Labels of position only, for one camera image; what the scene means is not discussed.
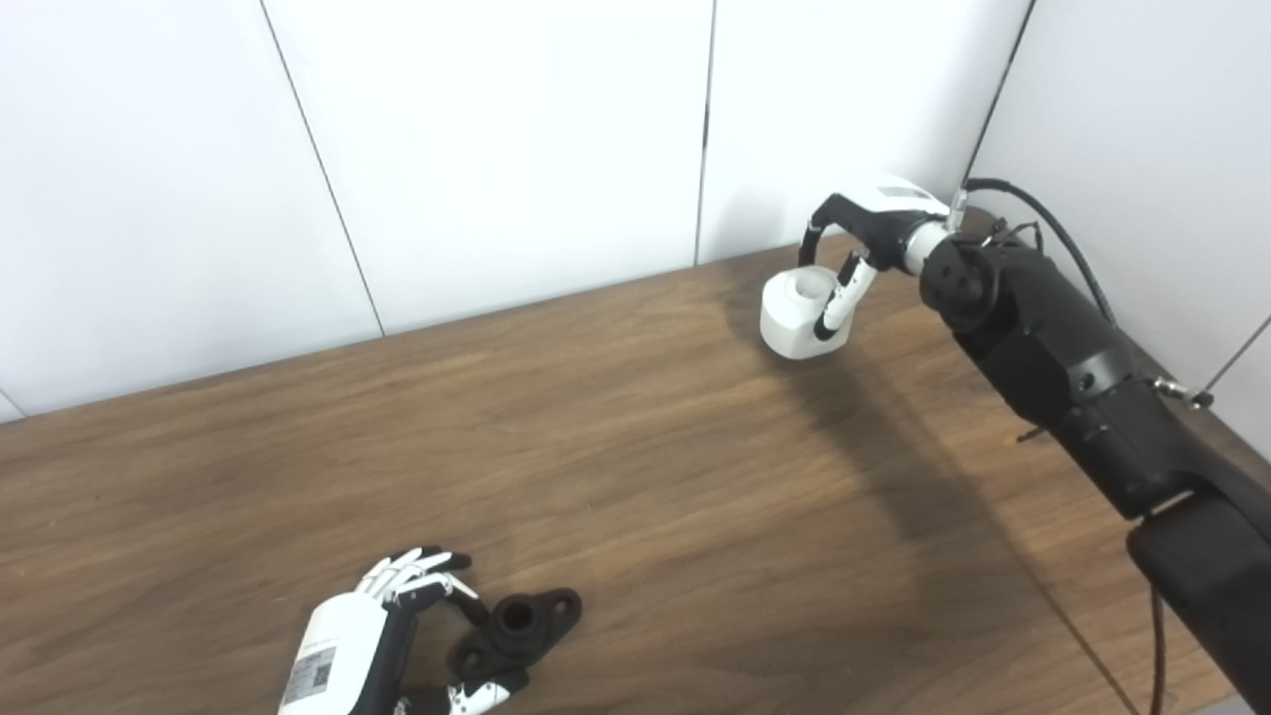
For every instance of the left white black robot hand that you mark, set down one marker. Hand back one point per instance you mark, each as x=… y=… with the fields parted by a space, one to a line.
x=343 y=650

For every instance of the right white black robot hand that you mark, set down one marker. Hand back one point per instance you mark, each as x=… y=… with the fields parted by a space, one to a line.
x=889 y=223

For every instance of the black flanged holder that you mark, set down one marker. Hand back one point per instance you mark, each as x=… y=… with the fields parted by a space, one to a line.
x=521 y=626

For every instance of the round white piece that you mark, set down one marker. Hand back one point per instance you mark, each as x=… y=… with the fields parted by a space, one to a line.
x=789 y=318

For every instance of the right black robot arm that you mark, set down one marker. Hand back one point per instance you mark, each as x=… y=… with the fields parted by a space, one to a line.
x=1062 y=357

